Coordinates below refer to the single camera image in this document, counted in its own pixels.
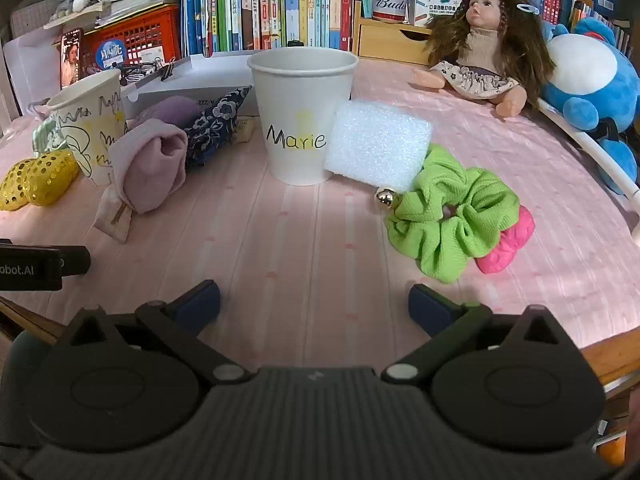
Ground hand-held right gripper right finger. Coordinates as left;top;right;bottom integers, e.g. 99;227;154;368
381;284;571;385

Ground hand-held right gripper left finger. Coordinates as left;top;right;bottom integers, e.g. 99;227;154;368
65;280;253;386

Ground yellow sequined plush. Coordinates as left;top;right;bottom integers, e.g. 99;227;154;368
0;149;80;212

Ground beige sachet bag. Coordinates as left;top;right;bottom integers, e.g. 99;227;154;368
94;187;133;244

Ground pink foam toy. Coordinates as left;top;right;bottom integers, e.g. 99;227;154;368
475;205;536;275

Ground green checked scrunchie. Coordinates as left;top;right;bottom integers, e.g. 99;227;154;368
32;117;66;155

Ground pale pink sock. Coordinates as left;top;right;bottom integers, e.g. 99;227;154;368
108;121;189;215

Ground doodled paper cup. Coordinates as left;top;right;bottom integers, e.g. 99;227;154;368
47;68;128;188

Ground white foam block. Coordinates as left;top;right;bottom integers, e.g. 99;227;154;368
324;101;434;192

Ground navy floral pouch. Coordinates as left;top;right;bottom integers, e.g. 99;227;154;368
184;85;253;168

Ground small beige tag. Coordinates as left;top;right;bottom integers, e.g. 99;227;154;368
232;116;259;144

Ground purple soft cloth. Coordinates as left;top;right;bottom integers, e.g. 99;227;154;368
131;96;203;133

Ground white cardboard box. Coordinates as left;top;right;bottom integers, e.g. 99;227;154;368
120;50;261;121

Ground white paper cup black lettering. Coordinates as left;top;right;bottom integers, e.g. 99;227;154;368
247;48;359;187

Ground pink striped tablecloth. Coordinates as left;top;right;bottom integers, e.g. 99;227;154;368
0;57;640;361

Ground white plastic sheet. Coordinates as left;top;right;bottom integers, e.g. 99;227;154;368
2;35;65;117

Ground portrait printed tin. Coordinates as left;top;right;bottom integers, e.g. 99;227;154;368
60;27;85;89

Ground black slatted glasses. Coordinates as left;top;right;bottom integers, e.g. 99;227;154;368
120;62;166;84

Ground white plastic tube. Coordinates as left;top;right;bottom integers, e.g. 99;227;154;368
537;97;640;246

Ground red plastic crate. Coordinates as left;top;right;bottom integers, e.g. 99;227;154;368
80;2;183;78

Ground brown haired doll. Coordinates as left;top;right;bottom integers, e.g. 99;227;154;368
412;0;558;120

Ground wooden drawer box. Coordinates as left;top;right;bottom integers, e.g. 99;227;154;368
351;1;436;67

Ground blue and white plush toy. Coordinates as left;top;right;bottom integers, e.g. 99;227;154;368
540;17;640;196

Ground white printed label box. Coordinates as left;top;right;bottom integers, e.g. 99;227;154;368
407;0;467;28

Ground row of colourful books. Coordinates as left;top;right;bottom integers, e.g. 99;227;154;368
182;0;633;61

